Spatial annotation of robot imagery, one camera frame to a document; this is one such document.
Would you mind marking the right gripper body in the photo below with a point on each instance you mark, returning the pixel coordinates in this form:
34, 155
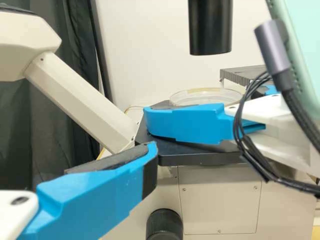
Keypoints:
280, 140

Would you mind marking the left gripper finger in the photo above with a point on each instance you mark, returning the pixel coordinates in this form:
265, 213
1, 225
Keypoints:
95, 200

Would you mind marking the petri dish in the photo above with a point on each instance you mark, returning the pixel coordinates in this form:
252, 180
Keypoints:
200, 96

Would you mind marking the cream microscope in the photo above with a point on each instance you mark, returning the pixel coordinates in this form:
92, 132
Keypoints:
75, 100

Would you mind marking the right wrist camera phone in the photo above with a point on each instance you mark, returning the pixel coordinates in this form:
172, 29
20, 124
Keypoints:
305, 37

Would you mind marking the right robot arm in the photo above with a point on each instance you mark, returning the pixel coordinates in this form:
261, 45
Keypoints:
256, 162

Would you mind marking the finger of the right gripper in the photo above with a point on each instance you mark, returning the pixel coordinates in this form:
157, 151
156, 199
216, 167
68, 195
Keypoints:
270, 90
190, 125

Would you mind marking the black platform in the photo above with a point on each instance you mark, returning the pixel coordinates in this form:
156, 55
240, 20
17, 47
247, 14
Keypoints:
237, 73

